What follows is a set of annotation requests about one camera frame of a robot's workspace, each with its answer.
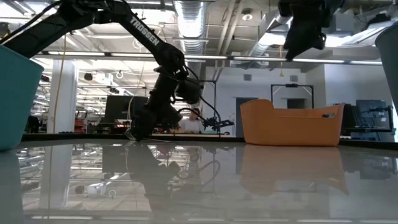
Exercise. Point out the dark background screen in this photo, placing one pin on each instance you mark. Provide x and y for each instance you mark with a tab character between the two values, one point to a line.
370	112

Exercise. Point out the tall black frame stand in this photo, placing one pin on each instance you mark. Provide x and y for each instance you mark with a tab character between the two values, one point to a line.
211	81

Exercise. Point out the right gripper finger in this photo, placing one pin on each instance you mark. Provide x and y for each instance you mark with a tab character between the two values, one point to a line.
293	46
305	40

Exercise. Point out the black table frame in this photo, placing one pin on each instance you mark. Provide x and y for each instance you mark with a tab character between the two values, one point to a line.
77	136

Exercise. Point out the teal plastic bin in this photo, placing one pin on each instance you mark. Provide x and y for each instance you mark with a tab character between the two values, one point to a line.
15	99

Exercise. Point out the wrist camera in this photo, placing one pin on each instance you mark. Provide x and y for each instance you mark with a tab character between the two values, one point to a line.
317	41
189	91

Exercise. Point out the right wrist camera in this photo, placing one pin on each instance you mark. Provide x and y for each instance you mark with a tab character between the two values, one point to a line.
317	41

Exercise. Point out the orange plastic bin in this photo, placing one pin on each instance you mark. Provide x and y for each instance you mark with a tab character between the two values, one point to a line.
292	127

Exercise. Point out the grey door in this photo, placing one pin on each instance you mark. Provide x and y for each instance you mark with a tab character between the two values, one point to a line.
242	100

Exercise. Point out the short black frame stand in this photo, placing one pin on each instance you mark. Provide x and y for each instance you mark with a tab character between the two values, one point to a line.
292	85

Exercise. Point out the white pillar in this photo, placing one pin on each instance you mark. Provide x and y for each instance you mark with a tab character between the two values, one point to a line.
66	99

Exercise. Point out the black background robot arm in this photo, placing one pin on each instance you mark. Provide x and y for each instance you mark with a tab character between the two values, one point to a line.
217	124

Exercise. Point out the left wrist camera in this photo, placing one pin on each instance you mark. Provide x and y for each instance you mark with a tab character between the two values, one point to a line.
189	91

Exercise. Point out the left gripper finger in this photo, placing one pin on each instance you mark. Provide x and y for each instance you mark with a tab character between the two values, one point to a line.
150	126
138	129

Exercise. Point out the black computer monitor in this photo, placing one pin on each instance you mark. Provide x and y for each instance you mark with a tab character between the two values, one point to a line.
118	109

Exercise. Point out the silver ventilation duct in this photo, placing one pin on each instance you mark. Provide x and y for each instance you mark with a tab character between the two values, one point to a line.
191	25

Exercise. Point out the blue-grey plastic bin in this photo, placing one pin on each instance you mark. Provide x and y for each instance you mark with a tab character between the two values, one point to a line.
388	62

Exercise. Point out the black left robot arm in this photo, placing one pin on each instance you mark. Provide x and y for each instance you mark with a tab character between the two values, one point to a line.
146	31

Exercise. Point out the seated person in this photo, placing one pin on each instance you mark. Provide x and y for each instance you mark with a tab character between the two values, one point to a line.
191	124

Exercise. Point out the long ceiling light strip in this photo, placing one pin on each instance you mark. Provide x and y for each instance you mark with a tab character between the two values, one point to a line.
124	54

